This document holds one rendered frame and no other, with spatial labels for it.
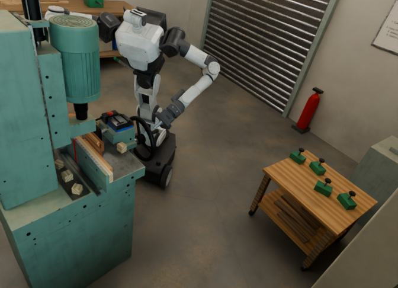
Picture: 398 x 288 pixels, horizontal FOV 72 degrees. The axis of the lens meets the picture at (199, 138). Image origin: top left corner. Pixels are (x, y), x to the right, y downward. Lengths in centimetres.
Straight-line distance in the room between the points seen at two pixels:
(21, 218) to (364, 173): 250
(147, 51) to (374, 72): 258
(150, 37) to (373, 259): 174
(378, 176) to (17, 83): 256
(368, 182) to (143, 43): 216
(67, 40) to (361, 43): 308
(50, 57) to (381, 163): 244
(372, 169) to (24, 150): 249
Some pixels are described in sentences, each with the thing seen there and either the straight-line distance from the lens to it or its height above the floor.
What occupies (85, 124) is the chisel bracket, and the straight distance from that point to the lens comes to 138.
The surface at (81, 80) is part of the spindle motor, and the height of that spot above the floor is 130.
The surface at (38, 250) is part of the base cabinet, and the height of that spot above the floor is 60.
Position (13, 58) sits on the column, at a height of 143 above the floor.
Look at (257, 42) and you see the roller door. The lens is 433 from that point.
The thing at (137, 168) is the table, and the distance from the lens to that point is 136.
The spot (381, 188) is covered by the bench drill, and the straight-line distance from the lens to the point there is 278.
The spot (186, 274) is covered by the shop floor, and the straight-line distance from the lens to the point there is 208.
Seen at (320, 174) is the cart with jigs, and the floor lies 54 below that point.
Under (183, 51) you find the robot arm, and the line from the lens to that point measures 171.
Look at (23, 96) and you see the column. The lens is 112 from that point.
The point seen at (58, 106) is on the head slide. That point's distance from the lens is 123.
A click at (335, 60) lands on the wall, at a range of 374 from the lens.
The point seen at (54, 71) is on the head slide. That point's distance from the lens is 116.
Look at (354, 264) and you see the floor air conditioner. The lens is 192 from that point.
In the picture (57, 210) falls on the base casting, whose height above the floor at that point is 80.
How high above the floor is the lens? 184
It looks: 36 degrees down
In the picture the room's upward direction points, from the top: 12 degrees clockwise
